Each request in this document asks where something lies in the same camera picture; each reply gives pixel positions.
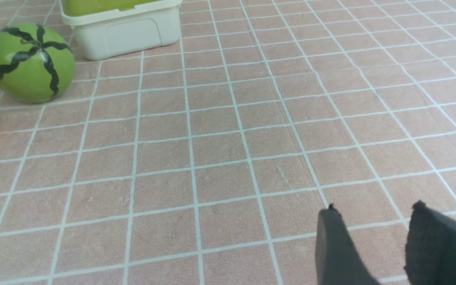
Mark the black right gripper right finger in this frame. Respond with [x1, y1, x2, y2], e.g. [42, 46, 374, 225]
[404, 201, 456, 285]

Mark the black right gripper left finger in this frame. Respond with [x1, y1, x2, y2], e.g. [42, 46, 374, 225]
[315, 204, 380, 285]

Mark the white plastic container green lid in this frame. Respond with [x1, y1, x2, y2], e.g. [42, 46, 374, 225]
[60, 0, 182, 60]

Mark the green toy watermelon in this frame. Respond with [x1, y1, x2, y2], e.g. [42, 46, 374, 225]
[0, 22, 76, 104]

